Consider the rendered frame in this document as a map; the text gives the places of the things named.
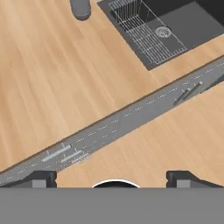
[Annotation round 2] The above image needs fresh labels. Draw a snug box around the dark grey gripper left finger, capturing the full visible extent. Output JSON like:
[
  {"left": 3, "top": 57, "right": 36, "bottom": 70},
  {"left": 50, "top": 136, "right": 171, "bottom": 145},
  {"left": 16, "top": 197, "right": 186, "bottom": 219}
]
[{"left": 3, "top": 170, "right": 58, "bottom": 189}]

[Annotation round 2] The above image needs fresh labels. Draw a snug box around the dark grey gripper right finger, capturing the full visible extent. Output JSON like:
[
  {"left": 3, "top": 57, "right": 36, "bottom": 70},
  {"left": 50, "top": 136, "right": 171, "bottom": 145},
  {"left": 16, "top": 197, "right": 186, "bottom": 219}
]
[{"left": 165, "top": 170, "right": 224, "bottom": 189}]

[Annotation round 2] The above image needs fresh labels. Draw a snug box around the black round thing white rim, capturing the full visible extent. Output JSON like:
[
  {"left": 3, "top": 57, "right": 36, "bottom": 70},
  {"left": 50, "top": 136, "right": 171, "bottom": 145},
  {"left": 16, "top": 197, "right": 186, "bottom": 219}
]
[{"left": 91, "top": 178, "right": 141, "bottom": 189}]

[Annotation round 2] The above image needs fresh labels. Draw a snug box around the grey cupboard run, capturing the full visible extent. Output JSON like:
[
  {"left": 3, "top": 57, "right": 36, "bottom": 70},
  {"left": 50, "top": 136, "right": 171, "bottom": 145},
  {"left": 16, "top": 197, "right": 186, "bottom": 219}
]
[{"left": 0, "top": 55, "right": 224, "bottom": 187}]

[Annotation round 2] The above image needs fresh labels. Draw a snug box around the dark grey sink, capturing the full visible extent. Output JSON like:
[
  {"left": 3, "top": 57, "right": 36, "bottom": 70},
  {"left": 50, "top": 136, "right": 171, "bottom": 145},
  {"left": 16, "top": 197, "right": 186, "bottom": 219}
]
[{"left": 96, "top": 0, "right": 224, "bottom": 72}]

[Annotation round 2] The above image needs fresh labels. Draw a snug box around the grey cylinder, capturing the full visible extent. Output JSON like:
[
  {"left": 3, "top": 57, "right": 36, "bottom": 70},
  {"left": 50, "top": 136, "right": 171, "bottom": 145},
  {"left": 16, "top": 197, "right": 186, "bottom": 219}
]
[{"left": 69, "top": 0, "right": 92, "bottom": 22}]

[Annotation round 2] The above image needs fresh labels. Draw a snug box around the long silver cupboard handle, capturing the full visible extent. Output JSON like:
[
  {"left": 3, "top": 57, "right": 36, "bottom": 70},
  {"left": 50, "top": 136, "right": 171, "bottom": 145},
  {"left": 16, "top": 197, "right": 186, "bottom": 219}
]
[{"left": 41, "top": 143, "right": 73, "bottom": 163}]

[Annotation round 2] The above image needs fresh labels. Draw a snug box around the wire dish rack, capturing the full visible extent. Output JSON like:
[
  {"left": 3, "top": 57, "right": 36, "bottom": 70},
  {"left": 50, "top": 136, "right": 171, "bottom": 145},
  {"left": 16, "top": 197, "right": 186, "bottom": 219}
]
[{"left": 108, "top": 0, "right": 188, "bottom": 66}]

